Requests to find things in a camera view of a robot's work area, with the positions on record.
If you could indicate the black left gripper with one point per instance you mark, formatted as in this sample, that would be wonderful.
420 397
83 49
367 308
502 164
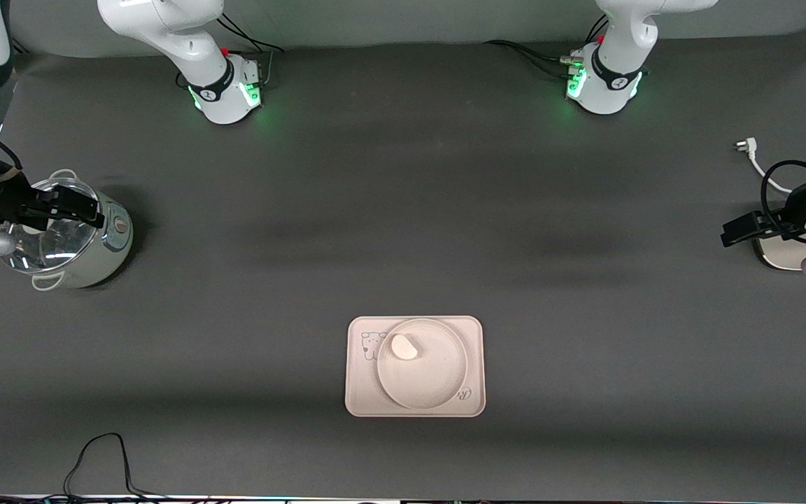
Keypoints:
792 207

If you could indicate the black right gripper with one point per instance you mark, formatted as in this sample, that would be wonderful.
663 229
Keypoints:
3 197

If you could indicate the beige round plate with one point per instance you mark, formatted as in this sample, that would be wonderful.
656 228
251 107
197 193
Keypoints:
431 378

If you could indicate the pale steamed bun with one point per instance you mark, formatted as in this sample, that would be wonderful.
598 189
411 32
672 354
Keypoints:
404 347

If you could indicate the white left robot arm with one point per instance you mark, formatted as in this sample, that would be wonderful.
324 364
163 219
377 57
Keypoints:
609 84

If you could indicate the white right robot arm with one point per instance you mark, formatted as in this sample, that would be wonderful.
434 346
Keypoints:
214 77

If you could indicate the beige rabbit print tray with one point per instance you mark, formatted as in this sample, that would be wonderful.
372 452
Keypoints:
361 392

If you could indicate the glass pot lid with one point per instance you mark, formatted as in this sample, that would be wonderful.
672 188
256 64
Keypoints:
60 248

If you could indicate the cream toaster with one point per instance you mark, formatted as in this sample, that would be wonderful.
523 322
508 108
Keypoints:
781 256

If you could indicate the pale green electric pot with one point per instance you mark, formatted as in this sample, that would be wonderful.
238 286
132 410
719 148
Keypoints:
105 259

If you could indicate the dark grey table cloth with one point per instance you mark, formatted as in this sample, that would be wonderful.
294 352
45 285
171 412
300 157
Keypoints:
235 315

